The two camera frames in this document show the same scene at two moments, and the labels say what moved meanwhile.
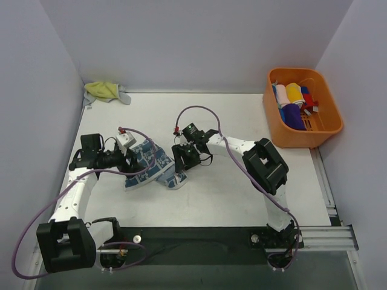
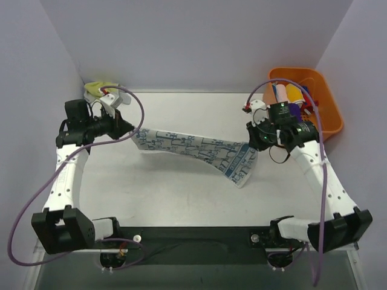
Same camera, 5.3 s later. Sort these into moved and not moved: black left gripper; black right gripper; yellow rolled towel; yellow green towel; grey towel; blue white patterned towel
Moved: black left gripper; black right gripper; blue white patterned towel
Not moved: yellow green towel; yellow rolled towel; grey towel
